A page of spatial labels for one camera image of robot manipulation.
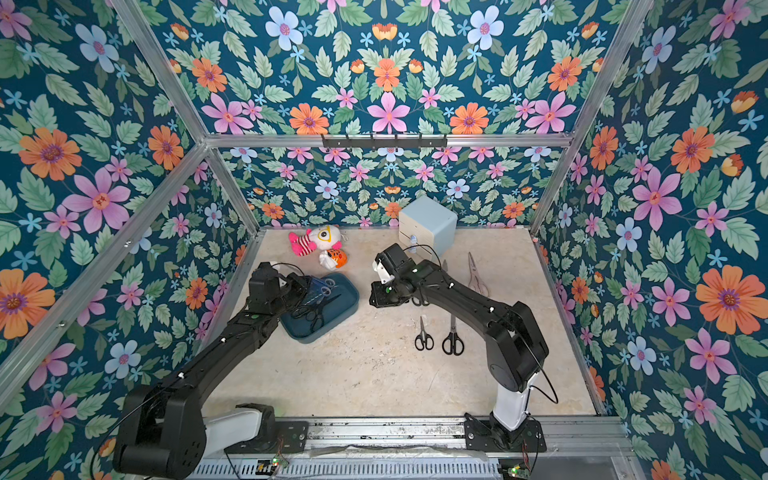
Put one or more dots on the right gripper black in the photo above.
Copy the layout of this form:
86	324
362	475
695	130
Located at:
384	295

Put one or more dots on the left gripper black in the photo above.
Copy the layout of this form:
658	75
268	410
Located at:
294	280

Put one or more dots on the teal plastic storage box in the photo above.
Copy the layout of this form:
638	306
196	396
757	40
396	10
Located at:
337	312

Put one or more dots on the slim black scissors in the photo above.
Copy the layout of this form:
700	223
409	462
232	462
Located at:
423	340

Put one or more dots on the beige handled kitchen scissors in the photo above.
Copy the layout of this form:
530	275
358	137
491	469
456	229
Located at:
475	282

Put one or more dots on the large black scissors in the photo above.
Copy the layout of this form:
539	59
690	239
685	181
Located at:
452	344

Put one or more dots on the black oval handle scissors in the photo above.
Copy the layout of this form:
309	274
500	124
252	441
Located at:
313	313

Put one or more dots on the blue handled scissors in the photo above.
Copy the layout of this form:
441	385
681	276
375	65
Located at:
318	289

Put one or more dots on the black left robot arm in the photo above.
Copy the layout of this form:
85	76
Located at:
163	432

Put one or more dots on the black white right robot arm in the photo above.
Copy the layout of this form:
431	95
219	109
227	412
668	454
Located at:
515	346

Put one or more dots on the light blue drawer cabinet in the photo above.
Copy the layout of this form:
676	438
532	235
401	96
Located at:
428	224

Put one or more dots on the orange white plush toy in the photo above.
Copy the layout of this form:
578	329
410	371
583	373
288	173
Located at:
333	259

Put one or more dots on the pink white plush fish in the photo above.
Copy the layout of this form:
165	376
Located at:
318	239

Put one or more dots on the white ventilation grille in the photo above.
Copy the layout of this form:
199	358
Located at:
338	468

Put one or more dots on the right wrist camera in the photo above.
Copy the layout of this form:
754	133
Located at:
391	264

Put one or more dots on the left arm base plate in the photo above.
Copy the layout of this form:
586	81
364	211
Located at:
285	437

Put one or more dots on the black hook rail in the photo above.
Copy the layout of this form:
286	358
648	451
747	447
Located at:
373	141

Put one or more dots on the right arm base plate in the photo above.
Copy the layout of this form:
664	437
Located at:
490	436

